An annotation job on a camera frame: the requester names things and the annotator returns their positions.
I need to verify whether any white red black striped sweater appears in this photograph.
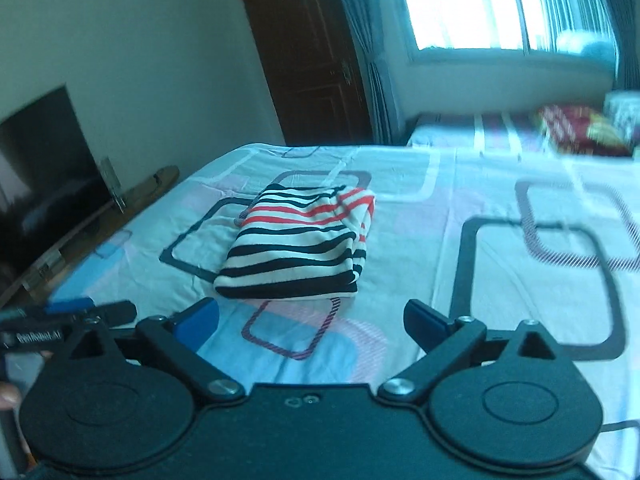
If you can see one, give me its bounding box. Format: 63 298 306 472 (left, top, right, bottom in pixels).
214 184 375 300

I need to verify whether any grey blue curtain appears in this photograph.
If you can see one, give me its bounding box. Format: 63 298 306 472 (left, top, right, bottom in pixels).
342 0 404 145

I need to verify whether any black television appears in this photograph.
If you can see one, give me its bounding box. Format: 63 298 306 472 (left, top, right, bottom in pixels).
1 86 112 286

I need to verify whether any grey striped pillow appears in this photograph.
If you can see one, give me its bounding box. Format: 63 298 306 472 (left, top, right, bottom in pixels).
603 90 640 148

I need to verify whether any bright window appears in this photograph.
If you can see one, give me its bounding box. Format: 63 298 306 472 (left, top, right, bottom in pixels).
404 0 618 70

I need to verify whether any white patterned bed sheet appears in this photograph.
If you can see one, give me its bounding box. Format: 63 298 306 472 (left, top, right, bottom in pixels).
52 144 639 479

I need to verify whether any person's left hand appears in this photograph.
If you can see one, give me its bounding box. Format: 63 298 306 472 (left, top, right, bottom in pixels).
0 382 22 411

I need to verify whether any dark wooden door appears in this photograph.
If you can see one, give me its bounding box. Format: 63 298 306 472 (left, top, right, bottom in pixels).
243 0 373 146

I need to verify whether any brown wooden tv stand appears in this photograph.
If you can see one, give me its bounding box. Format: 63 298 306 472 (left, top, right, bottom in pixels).
1 165 180 307

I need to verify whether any striped mattress cover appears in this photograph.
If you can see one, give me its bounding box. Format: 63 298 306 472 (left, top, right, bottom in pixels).
407 112 549 155

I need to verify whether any red yellow folded blanket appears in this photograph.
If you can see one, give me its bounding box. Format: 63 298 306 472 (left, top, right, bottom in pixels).
536 105 632 158

